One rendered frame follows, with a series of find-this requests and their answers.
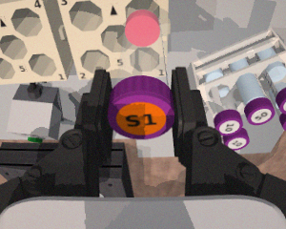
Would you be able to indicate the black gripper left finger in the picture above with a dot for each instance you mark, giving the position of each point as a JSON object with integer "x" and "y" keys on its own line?
{"x": 71, "y": 170}

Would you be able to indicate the grey flat mat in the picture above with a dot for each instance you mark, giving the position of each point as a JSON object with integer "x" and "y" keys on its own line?
{"x": 198, "y": 28}

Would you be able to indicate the white tube rack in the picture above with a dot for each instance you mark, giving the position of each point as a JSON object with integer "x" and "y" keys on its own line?
{"x": 241, "y": 49}

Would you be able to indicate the white button box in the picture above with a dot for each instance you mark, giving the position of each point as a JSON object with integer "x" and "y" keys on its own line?
{"x": 33, "y": 115}

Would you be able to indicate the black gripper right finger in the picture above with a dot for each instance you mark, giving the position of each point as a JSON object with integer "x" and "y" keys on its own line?
{"x": 212, "y": 168}

